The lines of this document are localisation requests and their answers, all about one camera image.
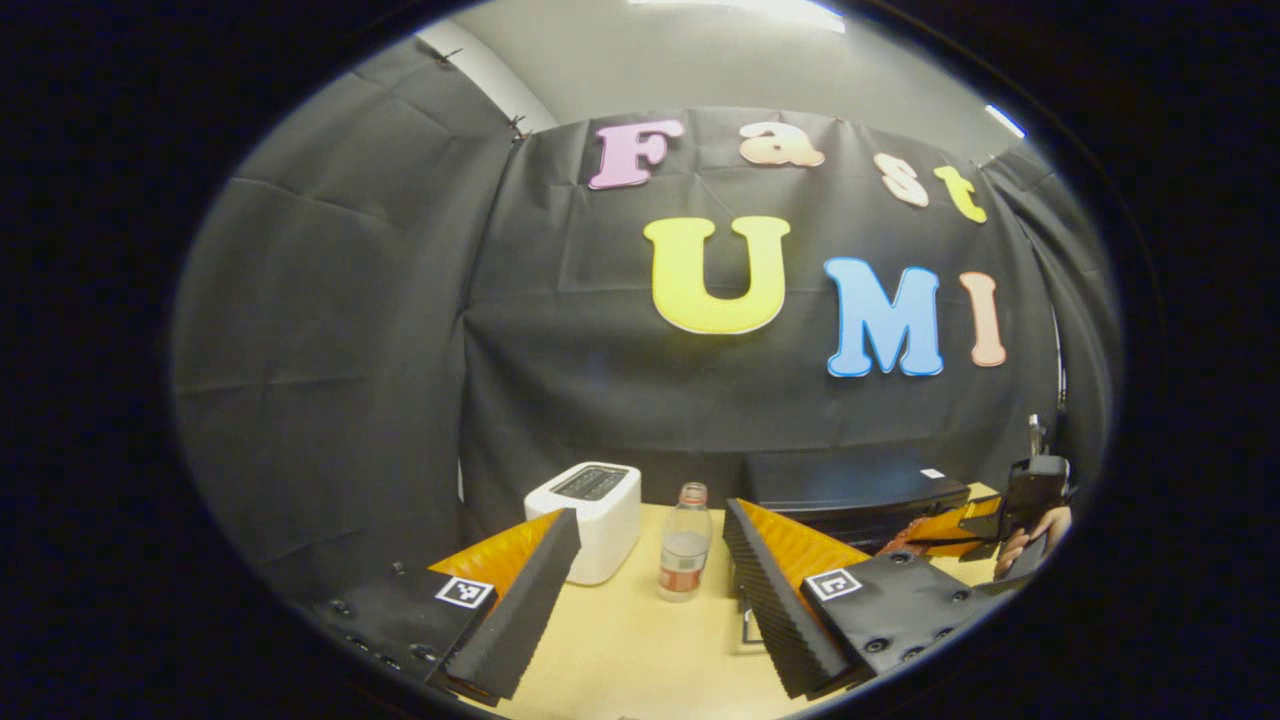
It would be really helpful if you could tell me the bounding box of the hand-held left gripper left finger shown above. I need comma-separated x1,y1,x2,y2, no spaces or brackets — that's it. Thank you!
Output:
298,507,584,703

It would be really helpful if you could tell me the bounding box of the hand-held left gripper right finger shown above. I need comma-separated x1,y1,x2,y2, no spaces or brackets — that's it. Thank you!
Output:
720,497,1003,701

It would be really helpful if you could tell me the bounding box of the black electric oven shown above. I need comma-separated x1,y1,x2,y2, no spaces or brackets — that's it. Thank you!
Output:
735,450,976,656

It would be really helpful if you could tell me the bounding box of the clear bottle with red label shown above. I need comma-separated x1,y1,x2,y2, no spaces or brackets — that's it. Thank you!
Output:
658,482,715,604

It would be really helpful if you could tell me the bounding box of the white toaster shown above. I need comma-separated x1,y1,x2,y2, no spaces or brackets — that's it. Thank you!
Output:
523,461,643,588

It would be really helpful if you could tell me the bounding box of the black backdrop cloth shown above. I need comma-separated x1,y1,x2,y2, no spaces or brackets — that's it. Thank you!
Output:
170,35,1121,606

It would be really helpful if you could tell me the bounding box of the large ceiling light panel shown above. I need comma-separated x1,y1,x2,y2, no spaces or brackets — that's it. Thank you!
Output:
628,0,847,33

